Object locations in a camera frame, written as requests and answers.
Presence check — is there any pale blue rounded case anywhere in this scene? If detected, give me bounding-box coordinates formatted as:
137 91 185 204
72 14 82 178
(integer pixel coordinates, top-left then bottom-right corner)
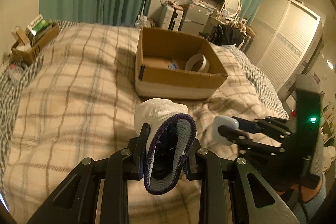
213 115 239 146

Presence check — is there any green carton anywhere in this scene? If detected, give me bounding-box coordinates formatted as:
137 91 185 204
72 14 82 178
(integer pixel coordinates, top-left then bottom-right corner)
27 14 52 36

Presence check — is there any silver fridge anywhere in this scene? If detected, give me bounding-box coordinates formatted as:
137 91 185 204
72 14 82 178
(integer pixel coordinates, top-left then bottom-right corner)
180 2 211 36

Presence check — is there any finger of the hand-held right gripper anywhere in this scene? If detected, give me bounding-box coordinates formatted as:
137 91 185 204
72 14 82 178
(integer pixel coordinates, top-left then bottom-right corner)
232 115 291 135
218 125 285 157

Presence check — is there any beige plaid blanket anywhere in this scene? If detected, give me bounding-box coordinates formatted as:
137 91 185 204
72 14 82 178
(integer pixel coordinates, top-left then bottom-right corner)
0 20 290 224

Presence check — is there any white sock with purple cuff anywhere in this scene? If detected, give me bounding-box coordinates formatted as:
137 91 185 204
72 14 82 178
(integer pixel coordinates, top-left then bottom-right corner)
134 98 197 194

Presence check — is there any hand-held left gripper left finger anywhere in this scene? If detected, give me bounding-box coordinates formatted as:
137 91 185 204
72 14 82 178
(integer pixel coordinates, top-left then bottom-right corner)
26 123 151 224

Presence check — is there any clear plastic bag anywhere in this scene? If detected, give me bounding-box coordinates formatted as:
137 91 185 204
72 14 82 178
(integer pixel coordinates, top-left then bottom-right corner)
7 62 28 81

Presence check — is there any grey gingham bedsheet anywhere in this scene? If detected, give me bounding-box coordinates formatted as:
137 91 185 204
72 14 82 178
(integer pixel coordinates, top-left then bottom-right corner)
0 44 290 188

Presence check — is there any white oval mirror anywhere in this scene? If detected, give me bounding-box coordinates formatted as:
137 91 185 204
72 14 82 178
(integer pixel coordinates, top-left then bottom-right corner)
223 0 241 17

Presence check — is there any small brown cardboard box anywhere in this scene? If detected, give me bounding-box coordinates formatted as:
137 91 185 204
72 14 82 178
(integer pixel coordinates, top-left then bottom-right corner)
11 21 60 63

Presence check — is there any white louvred wardrobe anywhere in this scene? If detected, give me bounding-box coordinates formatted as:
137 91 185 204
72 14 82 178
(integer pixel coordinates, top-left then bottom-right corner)
245 0 322 91

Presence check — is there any wooden dressing table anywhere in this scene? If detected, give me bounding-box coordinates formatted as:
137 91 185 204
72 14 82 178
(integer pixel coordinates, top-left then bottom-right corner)
210 15 256 39

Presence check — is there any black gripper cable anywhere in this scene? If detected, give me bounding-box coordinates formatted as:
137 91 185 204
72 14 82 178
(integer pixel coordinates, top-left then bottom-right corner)
298 186 311 224

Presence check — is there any white tape roll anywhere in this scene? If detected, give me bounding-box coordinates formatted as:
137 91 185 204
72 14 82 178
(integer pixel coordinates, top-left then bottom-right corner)
184 54 211 73

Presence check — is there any black bag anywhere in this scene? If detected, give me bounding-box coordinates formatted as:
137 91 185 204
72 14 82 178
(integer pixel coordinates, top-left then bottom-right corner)
207 24 245 47

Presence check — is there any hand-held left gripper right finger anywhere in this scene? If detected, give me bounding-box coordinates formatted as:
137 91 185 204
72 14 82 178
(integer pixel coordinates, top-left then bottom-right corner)
183 140 301 224

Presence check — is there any person's right forearm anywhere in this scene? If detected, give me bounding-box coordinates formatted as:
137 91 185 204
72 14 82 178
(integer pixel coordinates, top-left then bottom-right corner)
274 179 327 224

